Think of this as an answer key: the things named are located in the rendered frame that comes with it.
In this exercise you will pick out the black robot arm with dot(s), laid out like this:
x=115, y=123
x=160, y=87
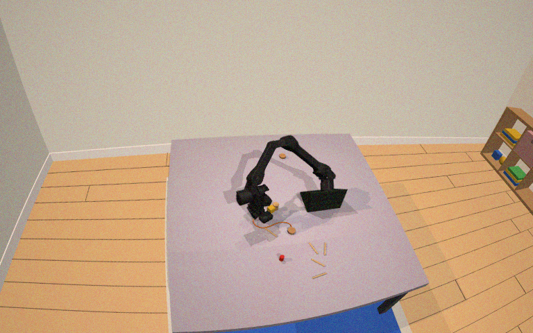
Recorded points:
x=257, y=193

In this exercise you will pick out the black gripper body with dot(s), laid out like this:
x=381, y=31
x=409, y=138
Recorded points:
x=257, y=208

